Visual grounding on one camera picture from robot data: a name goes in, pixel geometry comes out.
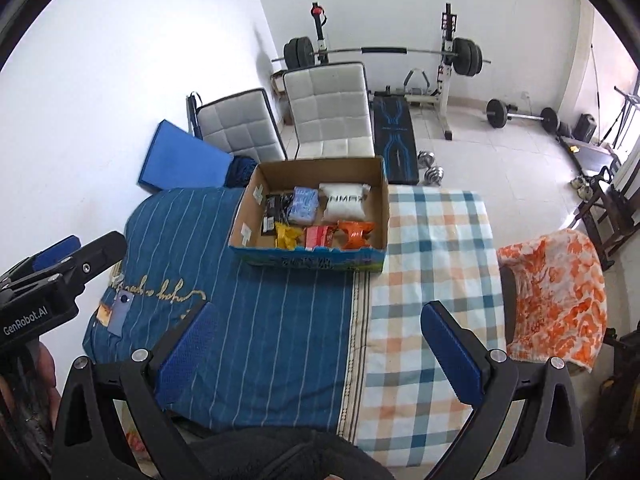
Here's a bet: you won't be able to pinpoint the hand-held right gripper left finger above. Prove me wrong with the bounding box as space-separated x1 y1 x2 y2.
50 300 221 480

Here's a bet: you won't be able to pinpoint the pair of shoes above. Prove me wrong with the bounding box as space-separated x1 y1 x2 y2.
572 175 596 201

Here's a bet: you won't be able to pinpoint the plaid bed sheet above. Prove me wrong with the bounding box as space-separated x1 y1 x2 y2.
340 186 506 466

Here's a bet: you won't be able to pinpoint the large white padded chair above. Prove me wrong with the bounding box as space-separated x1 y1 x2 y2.
282 61 376 161

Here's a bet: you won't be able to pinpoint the white squat rack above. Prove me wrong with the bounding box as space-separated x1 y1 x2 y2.
310 2 458 141

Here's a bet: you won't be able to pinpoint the black snack packet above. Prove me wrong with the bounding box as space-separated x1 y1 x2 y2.
261 192 296 236

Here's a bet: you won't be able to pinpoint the black folded frame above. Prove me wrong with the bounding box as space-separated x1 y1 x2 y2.
186 91 203 138

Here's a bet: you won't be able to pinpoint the dark wooden chair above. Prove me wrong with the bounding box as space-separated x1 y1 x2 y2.
582 160 640 271

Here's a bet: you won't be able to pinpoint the metal folding stand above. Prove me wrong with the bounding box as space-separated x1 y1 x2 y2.
607 85 640 151

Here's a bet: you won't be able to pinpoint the yellow snack packet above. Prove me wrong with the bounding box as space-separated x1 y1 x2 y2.
274 222 306 251

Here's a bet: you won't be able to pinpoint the blue foam mat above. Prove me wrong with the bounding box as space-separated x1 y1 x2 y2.
138 119 235 193

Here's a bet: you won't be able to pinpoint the treadmill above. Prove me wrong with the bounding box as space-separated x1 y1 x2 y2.
560 135 623 173

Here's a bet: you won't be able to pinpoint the blue smartphone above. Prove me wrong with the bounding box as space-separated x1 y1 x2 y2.
106 290 133 337

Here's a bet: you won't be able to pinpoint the cardboard box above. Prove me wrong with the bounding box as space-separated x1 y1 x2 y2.
227 156 390 274

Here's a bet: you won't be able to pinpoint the light blue soft packet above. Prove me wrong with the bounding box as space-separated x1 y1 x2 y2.
289 186 319 226

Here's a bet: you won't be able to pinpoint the red snack packet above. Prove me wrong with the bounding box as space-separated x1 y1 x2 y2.
304 225 338 251

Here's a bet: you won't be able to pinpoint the black box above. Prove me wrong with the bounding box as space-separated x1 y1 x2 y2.
572 113 598 142

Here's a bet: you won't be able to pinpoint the small white padded chair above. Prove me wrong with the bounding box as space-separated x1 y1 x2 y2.
196 88 288 163

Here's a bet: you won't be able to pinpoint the dark blue knit cloth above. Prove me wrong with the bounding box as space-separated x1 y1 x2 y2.
225 156 258 188

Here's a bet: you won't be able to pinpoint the orange floral blanket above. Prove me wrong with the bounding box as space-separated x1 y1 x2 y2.
496 228 608 373

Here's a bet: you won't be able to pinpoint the grey exercise handles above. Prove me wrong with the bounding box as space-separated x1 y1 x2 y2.
402 67 433 96

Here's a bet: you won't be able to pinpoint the orange snack packet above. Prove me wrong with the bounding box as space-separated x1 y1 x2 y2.
336 220 377 251

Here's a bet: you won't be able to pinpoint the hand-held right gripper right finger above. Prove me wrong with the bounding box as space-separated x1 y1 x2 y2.
420 301 587 480

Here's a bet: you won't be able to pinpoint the blue striped blanket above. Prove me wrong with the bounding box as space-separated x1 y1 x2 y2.
82 186 371 433

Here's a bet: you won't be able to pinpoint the black blue weight bench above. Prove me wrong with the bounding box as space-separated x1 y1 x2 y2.
370 89 420 184

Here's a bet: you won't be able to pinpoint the short barbell with plates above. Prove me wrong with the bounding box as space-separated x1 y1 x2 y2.
486 99 559 134

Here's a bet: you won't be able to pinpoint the person's black fleece clothing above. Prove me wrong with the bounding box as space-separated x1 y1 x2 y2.
187 427 396 480

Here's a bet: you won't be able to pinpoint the person's left forearm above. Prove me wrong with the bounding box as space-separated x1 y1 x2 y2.
0 342 61 463

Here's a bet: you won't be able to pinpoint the white soft packet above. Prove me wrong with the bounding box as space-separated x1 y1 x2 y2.
318 182 372 223

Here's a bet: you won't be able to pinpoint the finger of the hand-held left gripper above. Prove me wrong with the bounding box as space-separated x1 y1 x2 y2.
64 231 129 287
10 234 83 283

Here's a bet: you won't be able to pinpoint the racked barbell with plates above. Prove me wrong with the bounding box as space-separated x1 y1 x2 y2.
271 36 492 78

